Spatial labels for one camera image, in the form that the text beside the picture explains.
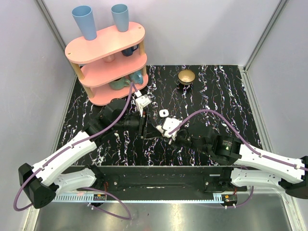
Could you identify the dark blue mug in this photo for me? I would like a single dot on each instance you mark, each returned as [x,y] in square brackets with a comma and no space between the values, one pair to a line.
[129,51]

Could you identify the pink three-tier shelf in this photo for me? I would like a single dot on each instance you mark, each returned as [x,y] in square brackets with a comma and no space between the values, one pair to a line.
[86,58]

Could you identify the gold patterned bowl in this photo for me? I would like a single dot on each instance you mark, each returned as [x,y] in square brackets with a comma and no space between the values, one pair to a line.
[186,77]

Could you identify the blue plastic cup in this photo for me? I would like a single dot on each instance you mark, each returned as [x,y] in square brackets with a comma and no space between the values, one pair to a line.
[121,17]
[84,19]

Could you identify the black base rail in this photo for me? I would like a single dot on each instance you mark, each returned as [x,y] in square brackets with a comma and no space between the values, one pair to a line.
[202,178]

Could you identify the teal ceramic mug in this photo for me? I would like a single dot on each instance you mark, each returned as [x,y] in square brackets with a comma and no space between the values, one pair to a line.
[120,83]

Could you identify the light blue butterfly mug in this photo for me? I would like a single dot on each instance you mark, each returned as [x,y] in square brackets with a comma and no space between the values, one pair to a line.
[136,77]

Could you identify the white oval case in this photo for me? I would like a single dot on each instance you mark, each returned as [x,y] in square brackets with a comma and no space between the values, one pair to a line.
[160,129]

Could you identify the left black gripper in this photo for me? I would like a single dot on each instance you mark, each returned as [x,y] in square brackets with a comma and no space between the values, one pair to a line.
[143,125]

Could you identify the pink cup on shelf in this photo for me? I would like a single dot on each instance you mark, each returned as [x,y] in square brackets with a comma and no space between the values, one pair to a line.
[109,58]

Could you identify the left blue plastic cup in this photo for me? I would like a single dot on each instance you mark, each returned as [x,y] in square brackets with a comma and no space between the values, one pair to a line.
[84,19]

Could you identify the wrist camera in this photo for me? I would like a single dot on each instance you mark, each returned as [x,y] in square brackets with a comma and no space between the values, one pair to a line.
[141,102]
[170,127]

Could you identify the white earbud charging case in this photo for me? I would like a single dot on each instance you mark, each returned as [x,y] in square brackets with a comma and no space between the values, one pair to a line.
[163,113]

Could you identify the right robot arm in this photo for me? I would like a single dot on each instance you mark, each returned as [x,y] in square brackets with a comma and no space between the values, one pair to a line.
[268,169]

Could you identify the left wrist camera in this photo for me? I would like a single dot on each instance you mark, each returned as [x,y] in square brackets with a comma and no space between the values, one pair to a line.
[141,102]

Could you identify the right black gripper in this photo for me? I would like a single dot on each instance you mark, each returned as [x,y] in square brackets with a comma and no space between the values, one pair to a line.
[176,139]

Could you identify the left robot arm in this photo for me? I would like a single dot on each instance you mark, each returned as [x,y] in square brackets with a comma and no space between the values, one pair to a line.
[43,181]

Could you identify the right blue plastic cup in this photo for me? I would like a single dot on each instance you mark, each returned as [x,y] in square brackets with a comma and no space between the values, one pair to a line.
[121,17]

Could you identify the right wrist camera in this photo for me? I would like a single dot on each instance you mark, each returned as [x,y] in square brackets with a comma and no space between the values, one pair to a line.
[170,127]

